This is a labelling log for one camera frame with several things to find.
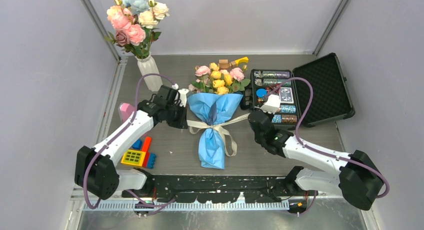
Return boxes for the blue paper bouquet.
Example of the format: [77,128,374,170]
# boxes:
[187,62,251,169]

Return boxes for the cream satin ribbon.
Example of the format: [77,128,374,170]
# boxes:
[187,114,249,157]

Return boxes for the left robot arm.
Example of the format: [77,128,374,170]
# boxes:
[74,85,190,202]

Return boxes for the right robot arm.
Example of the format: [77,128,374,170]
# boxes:
[248,111,386,211]

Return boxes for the white ribbed vase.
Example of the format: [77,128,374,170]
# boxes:
[136,54,163,92]

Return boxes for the pink flowers in vase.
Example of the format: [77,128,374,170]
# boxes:
[104,0,170,59]

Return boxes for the orange toy bar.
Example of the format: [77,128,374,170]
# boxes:
[141,137,152,168]

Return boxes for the blue studded toy brick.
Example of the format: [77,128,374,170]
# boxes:
[145,153,157,169]

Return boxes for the yellow grid toy block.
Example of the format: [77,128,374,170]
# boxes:
[120,149,146,167]

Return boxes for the blue round chip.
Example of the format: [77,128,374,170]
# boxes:
[256,88,268,98]

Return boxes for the yellow wooden arch block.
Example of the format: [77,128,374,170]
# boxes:
[234,56,249,66]

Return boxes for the playing card deck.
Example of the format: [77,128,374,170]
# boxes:
[278,87,295,104]

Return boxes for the black poker chip case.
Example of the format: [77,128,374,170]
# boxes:
[242,53,356,130]

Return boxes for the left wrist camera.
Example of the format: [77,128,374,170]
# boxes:
[171,83,192,107]

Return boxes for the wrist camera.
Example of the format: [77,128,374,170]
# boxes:
[171,83,192,107]
[259,94,281,114]

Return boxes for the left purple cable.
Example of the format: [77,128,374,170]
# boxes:
[82,73,181,216]

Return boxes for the purple cable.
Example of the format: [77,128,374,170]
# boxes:
[264,77,391,200]
[82,73,181,216]

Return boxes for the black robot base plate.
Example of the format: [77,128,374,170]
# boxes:
[122,175,314,204]

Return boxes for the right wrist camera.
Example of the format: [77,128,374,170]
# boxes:
[259,94,281,114]

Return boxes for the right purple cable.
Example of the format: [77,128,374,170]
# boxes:
[264,77,391,200]

